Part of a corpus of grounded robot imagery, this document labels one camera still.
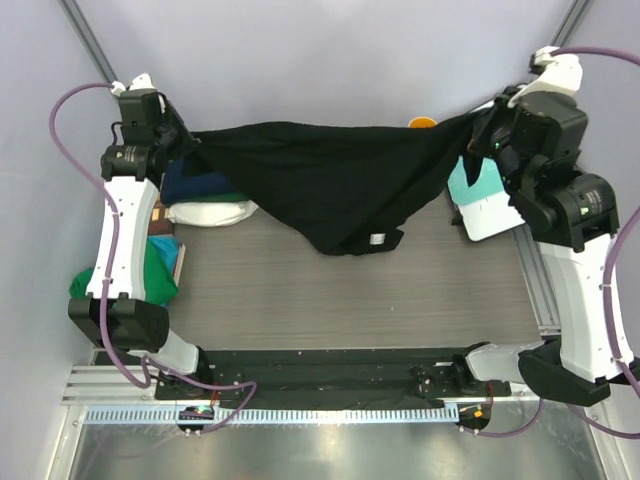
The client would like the black t shirt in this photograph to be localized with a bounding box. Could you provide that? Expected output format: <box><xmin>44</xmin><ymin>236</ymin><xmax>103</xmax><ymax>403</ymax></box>
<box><xmin>184</xmin><ymin>114</ymin><xmax>475</xmax><ymax>256</ymax></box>

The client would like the white board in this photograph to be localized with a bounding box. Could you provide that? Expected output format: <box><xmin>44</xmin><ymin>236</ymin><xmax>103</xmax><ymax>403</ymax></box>
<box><xmin>451</xmin><ymin>192</ymin><xmax>524</xmax><ymax>242</ymax></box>

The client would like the white folded shirt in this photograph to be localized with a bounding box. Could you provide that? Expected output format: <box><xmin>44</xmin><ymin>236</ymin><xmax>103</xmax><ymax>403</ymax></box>
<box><xmin>168</xmin><ymin>200</ymin><xmax>259</xmax><ymax>228</ymax></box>

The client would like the navy blue folded shirt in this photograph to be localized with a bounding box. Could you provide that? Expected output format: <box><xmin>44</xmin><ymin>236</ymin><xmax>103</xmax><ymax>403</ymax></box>
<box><xmin>160</xmin><ymin>159</ymin><xmax>242</xmax><ymax>205</ymax></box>

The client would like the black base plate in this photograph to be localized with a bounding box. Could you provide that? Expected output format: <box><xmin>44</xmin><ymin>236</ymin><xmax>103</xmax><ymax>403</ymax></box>
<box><xmin>155</xmin><ymin>348</ymin><xmax>511</xmax><ymax>411</ymax></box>

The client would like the teal folding template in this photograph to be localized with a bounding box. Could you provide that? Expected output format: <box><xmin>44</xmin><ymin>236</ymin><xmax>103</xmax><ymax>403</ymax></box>
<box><xmin>448</xmin><ymin>156</ymin><xmax>504</xmax><ymax>206</ymax></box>

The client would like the white mug orange inside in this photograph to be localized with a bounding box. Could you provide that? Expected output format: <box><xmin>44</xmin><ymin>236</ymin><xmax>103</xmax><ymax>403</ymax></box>
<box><xmin>408</xmin><ymin>116</ymin><xmax>438</xmax><ymax>129</ymax></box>

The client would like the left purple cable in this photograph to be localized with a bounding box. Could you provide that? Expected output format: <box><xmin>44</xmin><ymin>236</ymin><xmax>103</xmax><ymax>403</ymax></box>
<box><xmin>47</xmin><ymin>82</ymin><xmax>259</xmax><ymax>434</ymax></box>

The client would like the dark green folded shirt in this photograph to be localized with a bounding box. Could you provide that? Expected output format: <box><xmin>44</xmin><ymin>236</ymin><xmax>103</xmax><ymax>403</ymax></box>
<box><xmin>190</xmin><ymin>192</ymin><xmax>250</xmax><ymax>203</ymax></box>

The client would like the bright green crumpled shirt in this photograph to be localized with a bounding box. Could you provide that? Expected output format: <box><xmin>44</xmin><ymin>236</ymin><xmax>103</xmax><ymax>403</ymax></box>
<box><xmin>68</xmin><ymin>238</ymin><xmax>181</xmax><ymax>309</ymax></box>

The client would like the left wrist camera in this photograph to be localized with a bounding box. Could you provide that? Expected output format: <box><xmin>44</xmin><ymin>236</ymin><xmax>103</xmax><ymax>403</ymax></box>
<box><xmin>110</xmin><ymin>73</ymin><xmax>164</xmax><ymax>145</ymax></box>

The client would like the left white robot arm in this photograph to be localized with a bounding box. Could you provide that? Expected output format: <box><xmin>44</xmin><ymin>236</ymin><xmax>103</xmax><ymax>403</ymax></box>
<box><xmin>68</xmin><ymin>88</ymin><xmax>213</xmax><ymax>399</ymax></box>

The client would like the turquoise shirt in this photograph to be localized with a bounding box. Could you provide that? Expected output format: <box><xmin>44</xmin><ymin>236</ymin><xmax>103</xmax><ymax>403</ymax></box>
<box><xmin>148</xmin><ymin>236</ymin><xmax>180</xmax><ymax>275</ymax></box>

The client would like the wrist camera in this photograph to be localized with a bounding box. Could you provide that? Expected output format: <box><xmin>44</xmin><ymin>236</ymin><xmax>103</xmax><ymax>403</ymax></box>
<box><xmin>507</xmin><ymin>46</ymin><xmax>588</xmax><ymax>159</ymax></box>
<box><xmin>110</xmin><ymin>73</ymin><xmax>164</xmax><ymax>145</ymax></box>

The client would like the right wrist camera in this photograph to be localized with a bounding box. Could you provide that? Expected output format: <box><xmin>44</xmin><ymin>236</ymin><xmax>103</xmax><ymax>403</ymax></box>
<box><xmin>507</xmin><ymin>46</ymin><xmax>588</xmax><ymax>159</ymax></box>

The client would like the brown picture book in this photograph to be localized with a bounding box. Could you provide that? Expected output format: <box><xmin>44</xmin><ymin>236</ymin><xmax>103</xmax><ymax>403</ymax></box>
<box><xmin>148</xmin><ymin>199</ymin><xmax>186</xmax><ymax>285</ymax></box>

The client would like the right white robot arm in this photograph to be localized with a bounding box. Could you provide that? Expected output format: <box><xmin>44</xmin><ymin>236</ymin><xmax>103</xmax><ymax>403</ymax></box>
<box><xmin>451</xmin><ymin>90</ymin><xmax>639</xmax><ymax>407</ymax></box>

